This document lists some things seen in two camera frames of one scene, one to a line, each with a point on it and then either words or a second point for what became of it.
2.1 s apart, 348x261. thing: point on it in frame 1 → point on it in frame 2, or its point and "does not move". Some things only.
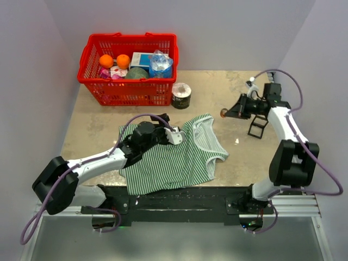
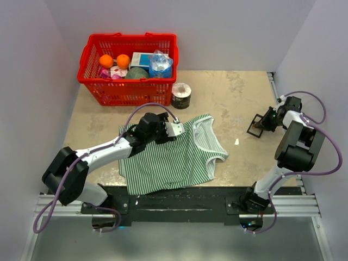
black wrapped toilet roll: (181, 95) does not move
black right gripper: (238, 110) → (264, 123)
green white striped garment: (173, 167) does not move
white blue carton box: (141, 60) does not move
